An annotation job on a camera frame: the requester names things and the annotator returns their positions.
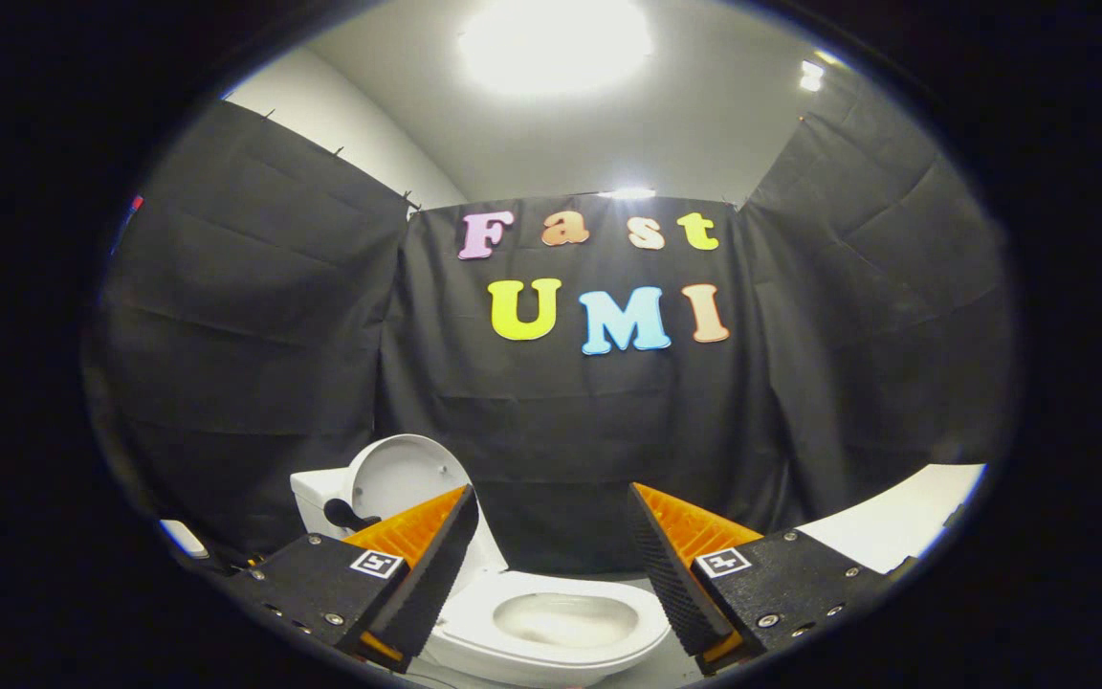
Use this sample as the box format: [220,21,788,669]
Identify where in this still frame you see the small white device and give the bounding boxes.
[159,519,210,561]

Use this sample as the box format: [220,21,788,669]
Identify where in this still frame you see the white toilet lid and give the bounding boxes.
[347,433,477,537]

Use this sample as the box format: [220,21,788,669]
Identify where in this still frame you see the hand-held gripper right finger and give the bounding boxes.
[628,481,898,676]

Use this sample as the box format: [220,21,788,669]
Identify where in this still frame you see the black backdrop cloth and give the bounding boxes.
[82,91,1021,575]

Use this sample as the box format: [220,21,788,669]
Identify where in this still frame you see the white toilet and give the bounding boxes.
[290,433,672,688]

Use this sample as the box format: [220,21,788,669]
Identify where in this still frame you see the bright ceiling light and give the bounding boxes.
[460,0,655,97]

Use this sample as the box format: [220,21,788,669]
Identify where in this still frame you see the white toilet seat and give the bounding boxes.
[422,569,672,671]

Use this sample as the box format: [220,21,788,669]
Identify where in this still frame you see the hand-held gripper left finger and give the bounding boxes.
[224,483,481,674]

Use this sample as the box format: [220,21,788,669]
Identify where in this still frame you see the white cistern cover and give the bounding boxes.
[290,467,353,499]

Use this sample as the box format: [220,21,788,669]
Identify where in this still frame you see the white drawer cabinet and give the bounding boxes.
[795,464,987,573]

